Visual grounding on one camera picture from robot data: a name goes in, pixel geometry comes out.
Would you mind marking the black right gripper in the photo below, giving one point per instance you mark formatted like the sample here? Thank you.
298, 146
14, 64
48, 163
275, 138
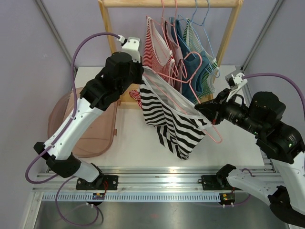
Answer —
215, 109

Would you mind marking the black white striped tank top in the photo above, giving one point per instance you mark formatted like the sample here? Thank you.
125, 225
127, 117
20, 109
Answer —
178, 124

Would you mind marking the red white striped tank top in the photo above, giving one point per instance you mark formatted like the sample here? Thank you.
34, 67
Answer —
156, 53

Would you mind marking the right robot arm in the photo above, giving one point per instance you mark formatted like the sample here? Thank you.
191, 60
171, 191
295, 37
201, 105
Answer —
282, 144

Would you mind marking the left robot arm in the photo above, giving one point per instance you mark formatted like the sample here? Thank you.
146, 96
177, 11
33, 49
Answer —
120, 71

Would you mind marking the blue tank top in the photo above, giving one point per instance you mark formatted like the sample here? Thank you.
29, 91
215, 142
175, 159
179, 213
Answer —
191, 63

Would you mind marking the dusty pink tank top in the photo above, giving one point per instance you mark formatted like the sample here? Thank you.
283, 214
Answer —
177, 63

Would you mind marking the green white striped tank top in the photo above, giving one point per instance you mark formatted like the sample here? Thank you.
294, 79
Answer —
210, 70

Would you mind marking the wooden clothes rack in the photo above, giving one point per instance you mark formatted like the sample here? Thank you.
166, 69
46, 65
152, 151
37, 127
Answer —
234, 4

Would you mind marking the pink plastic basket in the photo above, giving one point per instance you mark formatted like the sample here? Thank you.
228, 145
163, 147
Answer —
98, 137

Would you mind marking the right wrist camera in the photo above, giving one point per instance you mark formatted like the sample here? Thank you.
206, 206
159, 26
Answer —
236, 83

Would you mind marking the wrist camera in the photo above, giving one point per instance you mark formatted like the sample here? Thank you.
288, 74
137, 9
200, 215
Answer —
236, 83
131, 46

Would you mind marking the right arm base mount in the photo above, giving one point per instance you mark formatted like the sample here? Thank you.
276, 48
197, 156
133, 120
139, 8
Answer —
213, 182

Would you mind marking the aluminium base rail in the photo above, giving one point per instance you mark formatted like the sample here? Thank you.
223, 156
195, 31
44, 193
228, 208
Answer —
158, 179

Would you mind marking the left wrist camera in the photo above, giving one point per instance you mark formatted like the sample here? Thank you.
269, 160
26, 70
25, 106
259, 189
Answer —
131, 46

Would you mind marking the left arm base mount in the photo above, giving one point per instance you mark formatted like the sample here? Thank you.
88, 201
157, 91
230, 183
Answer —
108, 182

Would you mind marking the slotted cable duct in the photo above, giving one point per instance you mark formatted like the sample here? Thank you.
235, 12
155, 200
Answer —
132, 197

